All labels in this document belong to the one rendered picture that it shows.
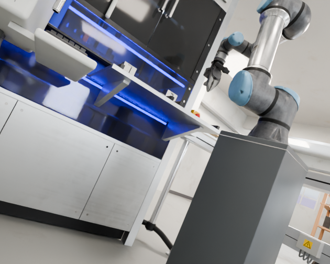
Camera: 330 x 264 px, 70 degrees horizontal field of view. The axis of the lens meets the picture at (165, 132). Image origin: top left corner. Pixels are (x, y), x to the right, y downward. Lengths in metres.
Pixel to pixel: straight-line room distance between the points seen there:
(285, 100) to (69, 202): 1.21
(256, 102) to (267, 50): 0.21
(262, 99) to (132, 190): 1.02
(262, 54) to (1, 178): 1.31
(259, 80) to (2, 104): 1.15
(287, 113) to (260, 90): 0.13
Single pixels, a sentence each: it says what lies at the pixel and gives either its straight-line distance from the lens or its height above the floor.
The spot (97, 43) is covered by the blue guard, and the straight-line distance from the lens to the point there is 1.47.
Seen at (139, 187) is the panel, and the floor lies 0.38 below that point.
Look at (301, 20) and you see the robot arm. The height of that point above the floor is 1.34.
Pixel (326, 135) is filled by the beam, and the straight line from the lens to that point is 7.06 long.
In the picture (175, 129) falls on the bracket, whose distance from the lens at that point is 1.51.
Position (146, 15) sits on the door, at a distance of 1.64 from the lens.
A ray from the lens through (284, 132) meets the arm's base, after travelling 0.94.
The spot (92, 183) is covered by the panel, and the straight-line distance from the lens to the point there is 1.49.
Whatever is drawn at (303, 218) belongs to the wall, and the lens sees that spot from 9.87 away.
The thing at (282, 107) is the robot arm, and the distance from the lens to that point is 0.94.
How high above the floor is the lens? 0.58
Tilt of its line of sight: 7 degrees up
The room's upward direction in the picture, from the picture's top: 24 degrees clockwise
